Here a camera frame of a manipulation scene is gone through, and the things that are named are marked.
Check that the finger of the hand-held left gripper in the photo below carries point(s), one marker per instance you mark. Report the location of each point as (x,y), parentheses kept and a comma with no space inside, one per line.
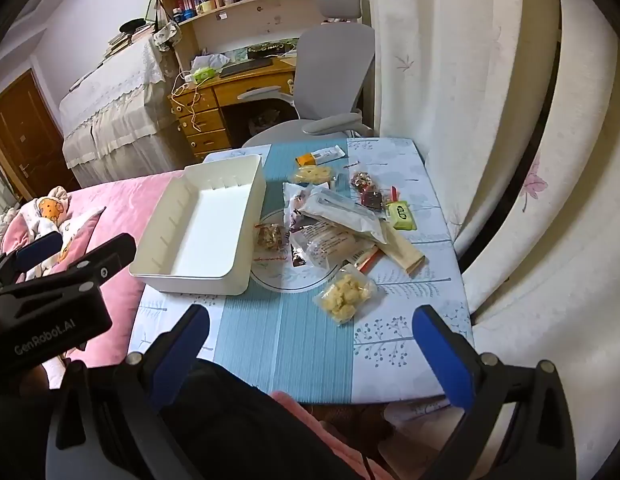
(39,248)
(107,255)

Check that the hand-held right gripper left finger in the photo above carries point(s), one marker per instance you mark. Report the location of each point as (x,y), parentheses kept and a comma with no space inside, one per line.
(182,347)

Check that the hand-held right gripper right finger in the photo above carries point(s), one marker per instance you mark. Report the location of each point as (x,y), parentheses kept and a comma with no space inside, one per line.
(442,355)

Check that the white plastic storage bin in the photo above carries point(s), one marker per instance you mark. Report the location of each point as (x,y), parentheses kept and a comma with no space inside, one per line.
(204,225)

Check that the green snack packet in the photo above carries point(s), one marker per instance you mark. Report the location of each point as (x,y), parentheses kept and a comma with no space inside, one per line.
(402,214)

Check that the cartoon printed cloth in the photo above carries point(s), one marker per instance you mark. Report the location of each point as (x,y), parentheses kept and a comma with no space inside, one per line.
(49,210)

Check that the printed blue white tablecloth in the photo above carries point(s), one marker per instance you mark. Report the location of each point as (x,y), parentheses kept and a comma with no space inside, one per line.
(290,350)

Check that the beige snack packet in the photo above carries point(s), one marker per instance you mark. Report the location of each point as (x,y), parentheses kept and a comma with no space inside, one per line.
(402,252)

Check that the person's black pants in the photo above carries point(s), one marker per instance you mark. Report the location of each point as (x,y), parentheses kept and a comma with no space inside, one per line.
(250,435)

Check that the yellow puffed snack packet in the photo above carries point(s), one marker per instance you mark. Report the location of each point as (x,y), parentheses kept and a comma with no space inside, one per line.
(344,294)

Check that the brown wooden door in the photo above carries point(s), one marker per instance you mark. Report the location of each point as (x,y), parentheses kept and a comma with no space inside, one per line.
(24,130)

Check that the red striped small packet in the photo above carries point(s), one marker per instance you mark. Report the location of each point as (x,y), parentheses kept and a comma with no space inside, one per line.
(366,258)

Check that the pink fleece garment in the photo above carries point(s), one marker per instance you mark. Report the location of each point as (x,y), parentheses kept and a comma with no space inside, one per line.
(330,430)

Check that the clear nut snack packet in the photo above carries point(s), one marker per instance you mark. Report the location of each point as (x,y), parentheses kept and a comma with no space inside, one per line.
(270,236)

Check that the lace covered cabinet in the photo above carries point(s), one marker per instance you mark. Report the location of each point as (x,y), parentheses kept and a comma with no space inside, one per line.
(114,100)

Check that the wooden desk with drawers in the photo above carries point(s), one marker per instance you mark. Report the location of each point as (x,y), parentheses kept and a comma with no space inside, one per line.
(204,125)

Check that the dark brown bar clear wrapper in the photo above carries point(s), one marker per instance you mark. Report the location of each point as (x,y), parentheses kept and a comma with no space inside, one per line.
(372,201)

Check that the long grey-white packet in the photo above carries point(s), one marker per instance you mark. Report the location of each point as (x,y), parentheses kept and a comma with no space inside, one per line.
(340,212)

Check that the red-brown snack in clear wrap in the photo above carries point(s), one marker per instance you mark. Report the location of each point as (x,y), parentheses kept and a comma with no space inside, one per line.
(362,180)

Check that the green tissue pack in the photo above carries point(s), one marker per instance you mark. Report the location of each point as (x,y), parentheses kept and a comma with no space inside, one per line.
(202,75)

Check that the yellow chips packet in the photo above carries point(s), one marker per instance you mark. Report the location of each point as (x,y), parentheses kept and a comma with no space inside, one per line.
(314,175)

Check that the white plastic bag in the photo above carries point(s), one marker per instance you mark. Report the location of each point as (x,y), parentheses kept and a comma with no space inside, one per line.
(209,62)

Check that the orange and white snack packet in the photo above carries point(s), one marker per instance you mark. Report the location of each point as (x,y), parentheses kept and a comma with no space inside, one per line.
(310,159)

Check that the floral hanging bag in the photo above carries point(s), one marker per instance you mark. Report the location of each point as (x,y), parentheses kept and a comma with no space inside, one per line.
(167,35)

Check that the black hat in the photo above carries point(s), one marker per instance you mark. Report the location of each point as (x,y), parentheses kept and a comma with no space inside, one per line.
(132,25)

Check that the black keyboard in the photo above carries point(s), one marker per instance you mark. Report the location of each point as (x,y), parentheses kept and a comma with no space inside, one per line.
(244,66)

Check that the dark patterned box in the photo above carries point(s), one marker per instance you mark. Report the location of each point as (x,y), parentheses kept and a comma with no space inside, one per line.
(270,50)

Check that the wooden bookshelf hutch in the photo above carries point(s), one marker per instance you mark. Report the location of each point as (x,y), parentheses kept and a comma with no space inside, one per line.
(250,15)

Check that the grey office chair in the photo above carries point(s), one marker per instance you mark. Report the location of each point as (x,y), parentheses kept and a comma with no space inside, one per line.
(335,70)

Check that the cream floral curtain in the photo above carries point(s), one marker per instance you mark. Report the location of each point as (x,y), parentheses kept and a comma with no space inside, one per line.
(465,60)

